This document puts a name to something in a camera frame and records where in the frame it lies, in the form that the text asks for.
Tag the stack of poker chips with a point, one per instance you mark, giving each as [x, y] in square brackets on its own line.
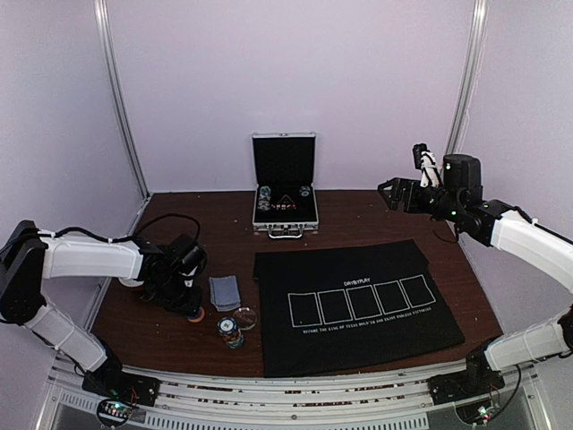
[229, 330]

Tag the chips in case right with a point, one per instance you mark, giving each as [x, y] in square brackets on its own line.
[305, 191]

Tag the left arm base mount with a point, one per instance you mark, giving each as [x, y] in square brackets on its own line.
[121, 398]

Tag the aluminium frame post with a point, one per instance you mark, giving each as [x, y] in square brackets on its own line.
[474, 53]
[106, 40]

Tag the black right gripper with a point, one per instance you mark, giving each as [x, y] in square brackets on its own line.
[406, 195]

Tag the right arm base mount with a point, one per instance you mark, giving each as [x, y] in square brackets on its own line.
[467, 389]

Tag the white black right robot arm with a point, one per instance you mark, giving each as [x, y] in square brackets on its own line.
[454, 192]

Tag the orange big blind button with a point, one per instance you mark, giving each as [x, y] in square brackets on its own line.
[198, 316]

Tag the aluminium poker case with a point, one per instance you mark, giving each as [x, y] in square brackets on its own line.
[285, 162]

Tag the grey playing card deck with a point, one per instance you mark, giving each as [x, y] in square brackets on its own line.
[224, 293]

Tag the left aluminium frame post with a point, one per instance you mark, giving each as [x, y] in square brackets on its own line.
[106, 40]

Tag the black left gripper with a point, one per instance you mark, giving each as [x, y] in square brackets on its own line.
[192, 304]

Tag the aluminium frame rail front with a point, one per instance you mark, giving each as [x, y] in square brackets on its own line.
[385, 400]

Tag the chips row in case left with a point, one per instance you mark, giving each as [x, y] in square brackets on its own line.
[264, 198]

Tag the black poker table mat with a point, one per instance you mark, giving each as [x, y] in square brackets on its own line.
[336, 309]

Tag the right aluminium frame post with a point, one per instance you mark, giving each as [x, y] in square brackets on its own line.
[474, 53]

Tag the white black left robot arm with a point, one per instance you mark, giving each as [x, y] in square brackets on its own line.
[165, 274]

